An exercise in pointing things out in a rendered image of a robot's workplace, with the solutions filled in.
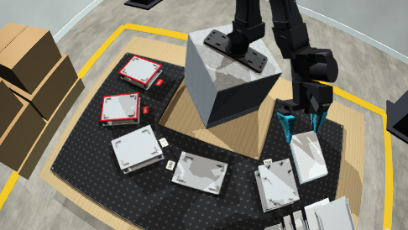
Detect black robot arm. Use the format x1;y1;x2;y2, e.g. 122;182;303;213
204;0;338;113

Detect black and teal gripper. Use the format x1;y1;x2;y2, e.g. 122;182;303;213
277;99;327;144

